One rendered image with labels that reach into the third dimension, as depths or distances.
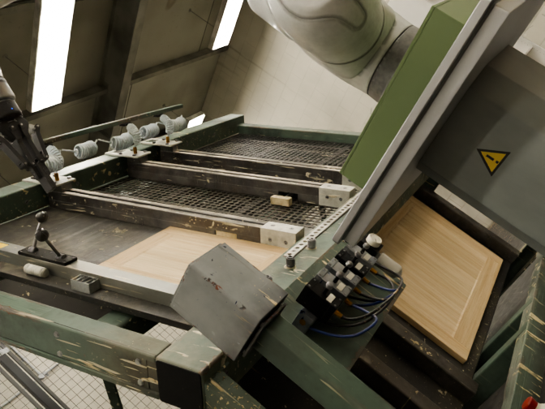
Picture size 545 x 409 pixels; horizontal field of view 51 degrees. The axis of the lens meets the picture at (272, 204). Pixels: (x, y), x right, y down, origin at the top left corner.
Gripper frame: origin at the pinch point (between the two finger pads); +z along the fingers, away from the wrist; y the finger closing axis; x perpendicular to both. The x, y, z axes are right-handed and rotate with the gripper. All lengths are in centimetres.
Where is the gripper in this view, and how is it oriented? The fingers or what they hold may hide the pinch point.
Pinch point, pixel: (44, 178)
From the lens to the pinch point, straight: 150.2
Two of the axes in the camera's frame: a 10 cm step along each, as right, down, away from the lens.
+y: -5.0, 3.3, -8.0
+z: 5.3, 8.5, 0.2
